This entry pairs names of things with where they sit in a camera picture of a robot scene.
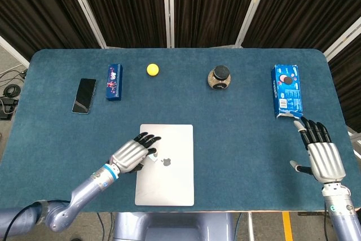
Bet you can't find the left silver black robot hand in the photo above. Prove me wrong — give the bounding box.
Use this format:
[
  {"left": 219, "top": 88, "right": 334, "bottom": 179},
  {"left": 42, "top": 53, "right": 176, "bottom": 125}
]
[{"left": 109, "top": 132, "right": 162, "bottom": 174}]

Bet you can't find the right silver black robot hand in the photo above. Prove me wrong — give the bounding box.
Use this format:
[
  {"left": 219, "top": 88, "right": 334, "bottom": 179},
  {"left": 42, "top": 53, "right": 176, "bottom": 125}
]
[{"left": 289, "top": 116, "right": 347, "bottom": 184}]

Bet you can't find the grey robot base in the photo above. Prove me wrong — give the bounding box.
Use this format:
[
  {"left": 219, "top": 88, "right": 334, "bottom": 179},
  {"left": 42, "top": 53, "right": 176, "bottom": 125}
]
[{"left": 112, "top": 212, "right": 235, "bottom": 241}]

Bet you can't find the silver closed laptop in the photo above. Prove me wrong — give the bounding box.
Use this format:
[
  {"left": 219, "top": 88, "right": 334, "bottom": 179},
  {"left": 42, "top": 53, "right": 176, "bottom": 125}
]
[{"left": 134, "top": 124, "right": 195, "bottom": 207}]

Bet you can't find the slim dark blue box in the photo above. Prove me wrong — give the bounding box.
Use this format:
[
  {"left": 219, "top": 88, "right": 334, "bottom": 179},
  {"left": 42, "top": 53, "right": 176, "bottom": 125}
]
[{"left": 105, "top": 63, "right": 124, "bottom": 102}]

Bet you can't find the black smartphone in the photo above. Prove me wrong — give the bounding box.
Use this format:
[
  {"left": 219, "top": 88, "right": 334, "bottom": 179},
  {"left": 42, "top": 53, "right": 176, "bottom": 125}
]
[{"left": 72, "top": 78, "right": 98, "bottom": 115}]

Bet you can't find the blue Oreo cookie box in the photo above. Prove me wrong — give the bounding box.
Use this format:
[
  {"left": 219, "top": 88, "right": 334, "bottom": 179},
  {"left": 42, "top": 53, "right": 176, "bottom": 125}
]
[{"left": 271, "top": 64, "right": 306, "bottom": 119}]

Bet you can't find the black folding screen panel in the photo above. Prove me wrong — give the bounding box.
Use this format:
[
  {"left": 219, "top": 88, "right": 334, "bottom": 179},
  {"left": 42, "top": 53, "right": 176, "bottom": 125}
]
[
  {"left": 235, "top": 0, "right": 361, "bottom": 55},
  {"left": 162, "top": 0, "right": 271, "bottom": 47},
  {"left": 324, "top": 16, "right": 361, "bottom": 133},
  {"left": 0, "top": 0, "right": 107, "bottom": 58},
  {"left": 63, "top": 0, "right": 174, "bottom": 49}
]

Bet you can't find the yellow ball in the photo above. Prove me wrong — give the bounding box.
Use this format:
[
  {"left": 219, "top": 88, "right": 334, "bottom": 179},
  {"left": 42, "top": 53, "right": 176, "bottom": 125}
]
[{"left": 146, "top": 63, "right": 160, "bottom": 77}]

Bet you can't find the blue table cloth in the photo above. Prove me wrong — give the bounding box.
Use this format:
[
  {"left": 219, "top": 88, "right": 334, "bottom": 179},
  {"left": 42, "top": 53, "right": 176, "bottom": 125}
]
[{"left": 0, "top": 48, "right": 361, "bottom": 213}]

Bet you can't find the clear jar with black lid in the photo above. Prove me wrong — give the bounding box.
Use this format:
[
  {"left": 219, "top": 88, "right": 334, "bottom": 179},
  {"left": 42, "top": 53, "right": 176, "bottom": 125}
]
[{"left": 208, "top": 65, "right": 234, "bottom": 91}]

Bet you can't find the black power adapter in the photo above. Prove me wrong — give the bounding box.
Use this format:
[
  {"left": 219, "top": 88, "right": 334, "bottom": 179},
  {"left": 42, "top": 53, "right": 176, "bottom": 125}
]
[{"left": 0, "top": 97, "right": 18, "bottom": 120}]

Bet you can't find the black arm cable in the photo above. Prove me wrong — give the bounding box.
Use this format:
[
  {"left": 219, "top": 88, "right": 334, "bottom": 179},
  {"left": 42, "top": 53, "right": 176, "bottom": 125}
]
[{"left": 0, "top": 201, "right": 40, "bottom": 238}]

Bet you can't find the coiled black floor cable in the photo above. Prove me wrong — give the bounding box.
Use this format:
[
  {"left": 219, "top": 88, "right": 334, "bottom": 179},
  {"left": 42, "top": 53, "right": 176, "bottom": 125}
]
[{"left": 3, "top": 84, "right": 22, "bottom": 98}]

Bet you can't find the thin grey floor cable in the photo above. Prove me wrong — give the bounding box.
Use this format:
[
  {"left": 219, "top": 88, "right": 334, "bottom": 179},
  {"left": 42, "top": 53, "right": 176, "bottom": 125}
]
[{"left": 0, "top": 64, "right": 29, "bottom": 84}]

